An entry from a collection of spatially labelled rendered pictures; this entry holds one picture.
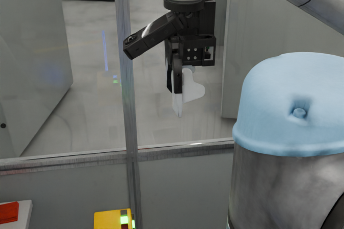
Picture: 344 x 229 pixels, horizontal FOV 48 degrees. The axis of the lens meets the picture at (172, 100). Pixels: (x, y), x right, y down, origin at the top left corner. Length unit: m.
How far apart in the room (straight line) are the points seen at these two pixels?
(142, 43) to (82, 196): 0.95
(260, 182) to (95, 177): 1.28
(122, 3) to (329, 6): 0.71
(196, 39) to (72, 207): 1.05
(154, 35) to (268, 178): 0.50
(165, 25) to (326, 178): 0.51
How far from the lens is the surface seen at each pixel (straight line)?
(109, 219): 1.08
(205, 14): 0.68
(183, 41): 0.67
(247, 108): 0.20
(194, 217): 1.68
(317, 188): 0.19
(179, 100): 0.69
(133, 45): 0.68
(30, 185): 1.51
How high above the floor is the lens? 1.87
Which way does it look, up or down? 31 degrees down
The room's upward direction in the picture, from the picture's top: straight up
